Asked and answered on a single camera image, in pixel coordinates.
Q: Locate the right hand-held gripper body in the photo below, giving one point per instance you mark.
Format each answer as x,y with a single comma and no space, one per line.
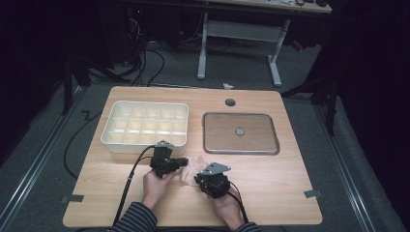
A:
216,183

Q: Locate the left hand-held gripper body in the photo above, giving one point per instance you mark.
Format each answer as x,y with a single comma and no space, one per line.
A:
161,161

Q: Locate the pale pink sock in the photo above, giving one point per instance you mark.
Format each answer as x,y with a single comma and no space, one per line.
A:
193,170

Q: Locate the white divided storage box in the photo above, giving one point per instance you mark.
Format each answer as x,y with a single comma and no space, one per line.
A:
145,127

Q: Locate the person's right hand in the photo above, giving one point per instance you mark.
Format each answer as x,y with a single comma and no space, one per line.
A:
227,209

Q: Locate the person's left hand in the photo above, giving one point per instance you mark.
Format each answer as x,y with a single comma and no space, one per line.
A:
156,190

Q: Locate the metal-rimmed brown tray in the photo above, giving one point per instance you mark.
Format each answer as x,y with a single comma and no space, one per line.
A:
225,141

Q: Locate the small round metal disc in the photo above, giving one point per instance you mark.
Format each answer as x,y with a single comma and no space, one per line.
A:
240,131

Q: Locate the crumpled white paper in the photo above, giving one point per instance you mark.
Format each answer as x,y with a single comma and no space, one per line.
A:
228,86

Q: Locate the grey tape strip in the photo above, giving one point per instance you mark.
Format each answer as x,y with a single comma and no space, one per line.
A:
312,193
72,198

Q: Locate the black metal stand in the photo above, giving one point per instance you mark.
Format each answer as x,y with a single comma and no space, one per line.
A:
331,106
67,87

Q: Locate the white-legged wooden desk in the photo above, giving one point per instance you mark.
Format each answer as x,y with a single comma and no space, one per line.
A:
245,32

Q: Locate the metal floor rail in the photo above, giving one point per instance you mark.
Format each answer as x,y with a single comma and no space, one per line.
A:
345,167
35,161

